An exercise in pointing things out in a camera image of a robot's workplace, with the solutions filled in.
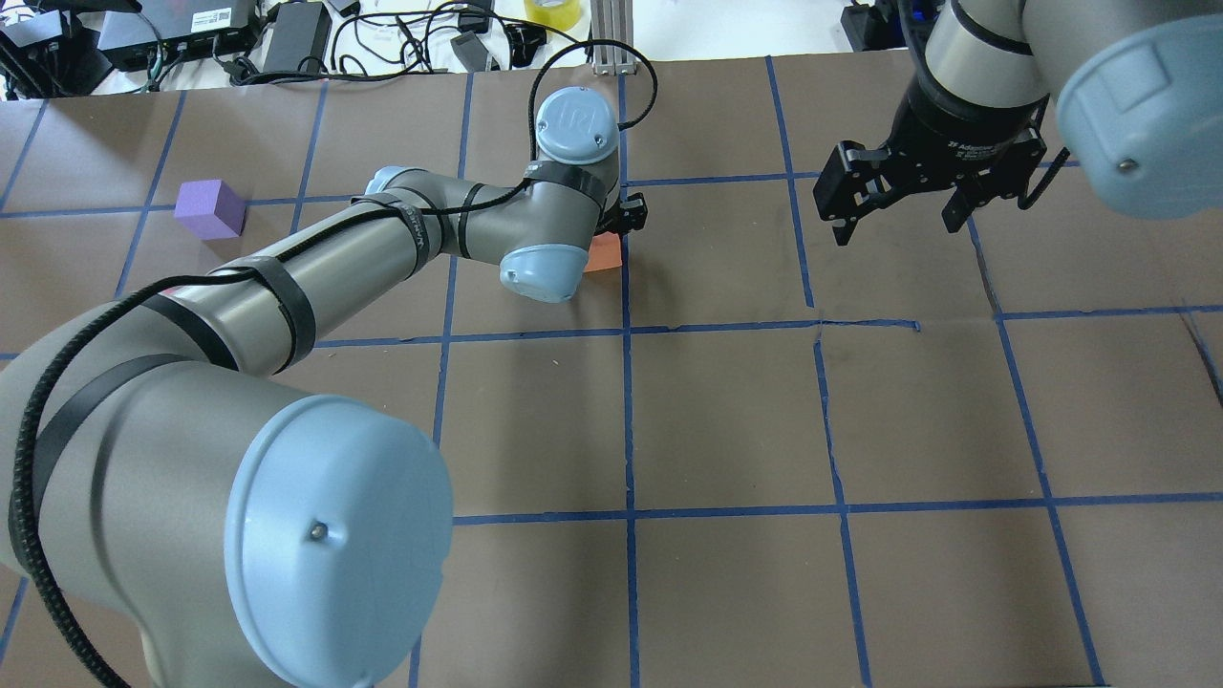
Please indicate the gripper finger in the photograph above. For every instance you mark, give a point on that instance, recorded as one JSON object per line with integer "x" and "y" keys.
{"x": 843, "y": 230}
{"x": 959, "y": 209}

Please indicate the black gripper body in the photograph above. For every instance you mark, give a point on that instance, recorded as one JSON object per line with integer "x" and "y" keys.
{"x": 955, "y": 126}
{"x": 632, "y": 214}

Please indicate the orange foam block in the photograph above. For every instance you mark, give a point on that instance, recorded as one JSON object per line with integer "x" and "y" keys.
{"x": 605, "y": 253}

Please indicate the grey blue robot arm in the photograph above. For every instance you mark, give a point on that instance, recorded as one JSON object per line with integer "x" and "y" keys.
{"x": 1004, "y": 93}
{"x": 256, "y": 534}

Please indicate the black power adapter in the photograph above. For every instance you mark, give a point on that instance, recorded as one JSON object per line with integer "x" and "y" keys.
{"x": 868, "y": 27}

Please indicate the yellow tape roll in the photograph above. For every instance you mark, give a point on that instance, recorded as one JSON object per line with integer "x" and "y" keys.
{"x": 561, "y": 15}

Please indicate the black power brick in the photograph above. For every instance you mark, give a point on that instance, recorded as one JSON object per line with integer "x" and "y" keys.
{"x": 299, "y": 33}

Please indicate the purple foam block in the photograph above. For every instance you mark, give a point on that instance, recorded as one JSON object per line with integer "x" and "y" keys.
{"x": 210, "y": 209}

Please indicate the aluminium frame post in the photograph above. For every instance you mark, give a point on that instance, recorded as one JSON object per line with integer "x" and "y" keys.
{"x": 612, "y": 21}

